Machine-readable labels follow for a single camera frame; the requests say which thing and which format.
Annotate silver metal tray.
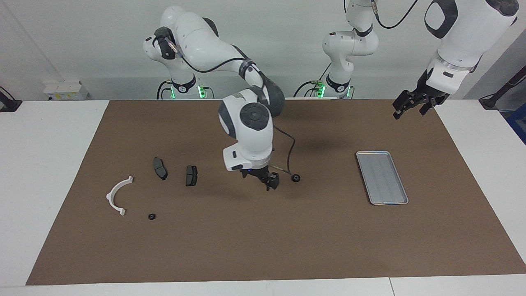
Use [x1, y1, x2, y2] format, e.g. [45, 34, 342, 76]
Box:
[356, 151, 409, 206]

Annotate brown table mat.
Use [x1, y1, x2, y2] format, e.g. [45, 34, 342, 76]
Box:
[25, 99, 526, 286]

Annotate blue crate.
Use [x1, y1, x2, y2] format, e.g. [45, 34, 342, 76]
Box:
[506, 103, 526, 144]

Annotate curved dark grey brake pad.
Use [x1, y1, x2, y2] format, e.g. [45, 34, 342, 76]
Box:
[152, 157, 168, 181]

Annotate black table clamp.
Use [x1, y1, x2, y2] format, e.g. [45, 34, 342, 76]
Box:
[0, 86, 23, 112]

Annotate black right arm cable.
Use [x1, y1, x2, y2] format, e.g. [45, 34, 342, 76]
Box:
[153, 35, 297, 177]

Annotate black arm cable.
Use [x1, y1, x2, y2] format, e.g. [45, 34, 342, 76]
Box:
[371, 0, 420, 30]
[153, 35, 297, 177]

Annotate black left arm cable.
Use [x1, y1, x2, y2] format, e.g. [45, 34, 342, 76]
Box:
[371, 0, 420, 30]

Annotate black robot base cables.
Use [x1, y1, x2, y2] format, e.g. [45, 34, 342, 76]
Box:
[156, 80, 173, 100]
[293, 62, 333, 98]

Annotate white curved plastic bracket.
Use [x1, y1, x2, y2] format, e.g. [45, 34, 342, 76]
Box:
[106, 176, 134, 216]

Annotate white wall socket box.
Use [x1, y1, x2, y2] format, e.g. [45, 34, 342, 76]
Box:
[43, 80, 90, 101]

